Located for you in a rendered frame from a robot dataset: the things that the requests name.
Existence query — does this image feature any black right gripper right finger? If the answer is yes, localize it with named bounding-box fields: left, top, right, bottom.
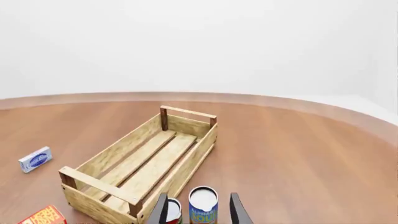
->
left=229, top=192, right=254, bottom=224

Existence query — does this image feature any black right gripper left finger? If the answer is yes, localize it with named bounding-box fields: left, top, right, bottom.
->
left=149, top=192, right=169, bottom=224

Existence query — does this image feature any red tomato sauce tin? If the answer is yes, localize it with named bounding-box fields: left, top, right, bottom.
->
left=165, top=197, right=183, bottom=224

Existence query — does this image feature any wooden slat tray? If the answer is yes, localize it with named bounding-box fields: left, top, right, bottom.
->
left=58, top=105, right=218, bottom=224

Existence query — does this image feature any blue alphabet soup tin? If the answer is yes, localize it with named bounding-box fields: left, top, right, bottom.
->
left=188, top=185, right=219, bottom=224

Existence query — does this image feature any red-yellow printed food box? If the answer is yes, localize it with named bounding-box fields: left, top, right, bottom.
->
left=17, top=205, right=67, bottom=224

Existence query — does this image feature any small blue-white printed box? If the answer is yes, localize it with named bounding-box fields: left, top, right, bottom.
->
left=17, top=146, right=53, bottom=174

